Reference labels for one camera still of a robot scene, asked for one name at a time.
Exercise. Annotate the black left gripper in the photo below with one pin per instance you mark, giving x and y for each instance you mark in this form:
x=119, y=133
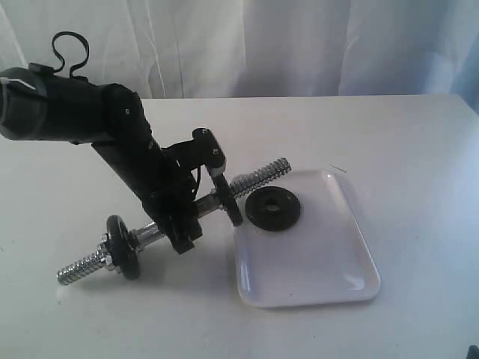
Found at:
x=167, y=195

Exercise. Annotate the chrome threaded dumbbell bar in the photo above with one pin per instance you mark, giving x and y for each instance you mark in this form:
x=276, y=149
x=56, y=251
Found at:
x=147, y=235

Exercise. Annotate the black weight plate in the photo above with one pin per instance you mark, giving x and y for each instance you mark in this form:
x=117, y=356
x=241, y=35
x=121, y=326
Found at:
x=273, y=208
x=121, y=245

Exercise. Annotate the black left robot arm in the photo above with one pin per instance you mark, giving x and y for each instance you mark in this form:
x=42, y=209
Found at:
x=38, y=106

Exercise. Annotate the black weight plate tray side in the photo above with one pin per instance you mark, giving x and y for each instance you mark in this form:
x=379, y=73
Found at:
x=227, y=200

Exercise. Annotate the chrome spin-lock nut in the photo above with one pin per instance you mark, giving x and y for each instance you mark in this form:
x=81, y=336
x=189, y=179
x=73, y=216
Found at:
x=105, y=255

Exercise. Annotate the white rectangular plastic tray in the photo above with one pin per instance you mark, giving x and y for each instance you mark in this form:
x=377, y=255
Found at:
x=322, y=259

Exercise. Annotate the white backdrop curtain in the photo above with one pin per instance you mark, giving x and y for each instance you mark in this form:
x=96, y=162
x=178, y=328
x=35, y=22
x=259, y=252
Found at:
x=186, y=49

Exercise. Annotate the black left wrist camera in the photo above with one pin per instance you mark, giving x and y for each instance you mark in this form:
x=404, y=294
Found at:
x=202, y=150

